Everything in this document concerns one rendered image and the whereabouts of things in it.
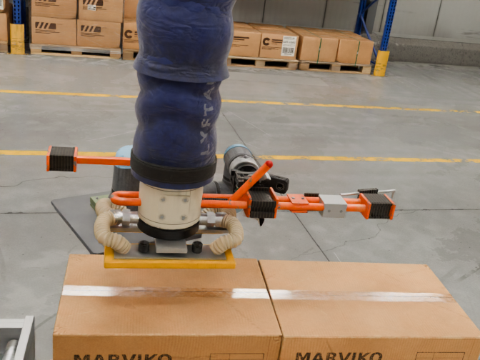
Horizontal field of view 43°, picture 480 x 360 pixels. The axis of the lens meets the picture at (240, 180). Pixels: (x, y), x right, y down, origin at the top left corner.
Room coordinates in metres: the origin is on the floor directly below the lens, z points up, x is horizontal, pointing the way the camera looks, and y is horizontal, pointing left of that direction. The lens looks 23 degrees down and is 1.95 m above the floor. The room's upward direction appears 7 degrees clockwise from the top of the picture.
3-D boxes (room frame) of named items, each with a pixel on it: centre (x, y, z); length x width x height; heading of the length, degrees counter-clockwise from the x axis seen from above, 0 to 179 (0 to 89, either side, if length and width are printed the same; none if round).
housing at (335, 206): (1.58, -0.27, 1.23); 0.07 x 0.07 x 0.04; 14
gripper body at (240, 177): (1.66, -0.02, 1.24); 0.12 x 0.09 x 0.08; 14
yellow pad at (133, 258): (1.38, 0.16, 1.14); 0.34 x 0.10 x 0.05; 104
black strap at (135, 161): (1.48, 0.18, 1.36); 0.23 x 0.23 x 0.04
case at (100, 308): (1.48, 0.17, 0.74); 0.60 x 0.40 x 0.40; 101
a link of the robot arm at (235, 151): (1.83, 0.01, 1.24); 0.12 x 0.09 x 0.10; 14
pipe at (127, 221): (1.47, 0.18, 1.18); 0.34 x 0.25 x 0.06; 104
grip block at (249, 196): (1.53, -0.06, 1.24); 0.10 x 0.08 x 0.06; 14
